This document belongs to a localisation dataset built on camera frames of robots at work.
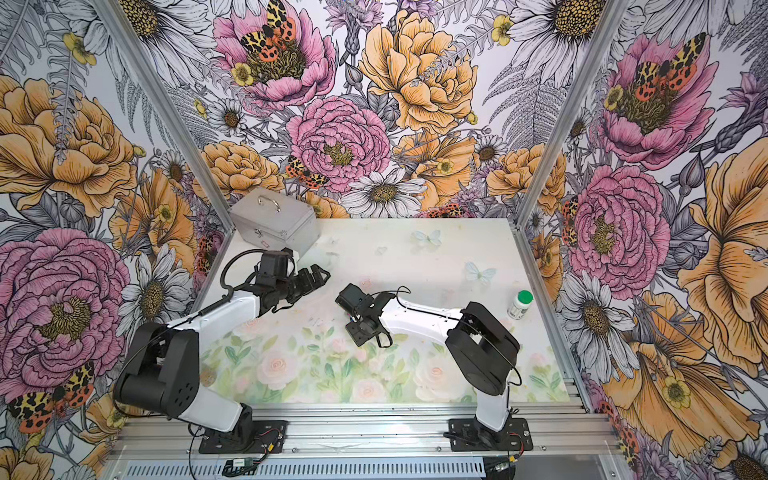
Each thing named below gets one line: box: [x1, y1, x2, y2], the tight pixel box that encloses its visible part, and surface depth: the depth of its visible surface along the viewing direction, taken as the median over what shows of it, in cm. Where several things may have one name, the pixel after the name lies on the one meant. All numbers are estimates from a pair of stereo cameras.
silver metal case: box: [227, 188, 321, 257], surface depth 106 cm
